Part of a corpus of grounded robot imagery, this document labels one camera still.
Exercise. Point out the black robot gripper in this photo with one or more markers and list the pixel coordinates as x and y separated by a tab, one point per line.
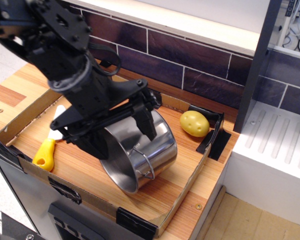
97	102

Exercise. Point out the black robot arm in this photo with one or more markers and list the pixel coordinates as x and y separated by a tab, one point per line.
57	42

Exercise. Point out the white ribbed drainboard sink unit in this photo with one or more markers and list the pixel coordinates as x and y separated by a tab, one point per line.
264	166

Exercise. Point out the yellow plastic toy potato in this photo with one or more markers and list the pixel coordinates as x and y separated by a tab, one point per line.
194	123

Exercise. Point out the dark grey vertical post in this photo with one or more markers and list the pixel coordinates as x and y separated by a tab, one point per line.
251	89

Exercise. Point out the yellow handled white toy knife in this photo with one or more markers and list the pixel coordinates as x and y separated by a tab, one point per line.
44	157

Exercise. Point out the stainless steel metal pot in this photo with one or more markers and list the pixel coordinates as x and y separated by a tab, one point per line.
133	159

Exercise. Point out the cardboard fence with black tape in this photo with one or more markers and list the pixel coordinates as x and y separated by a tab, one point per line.
177	201

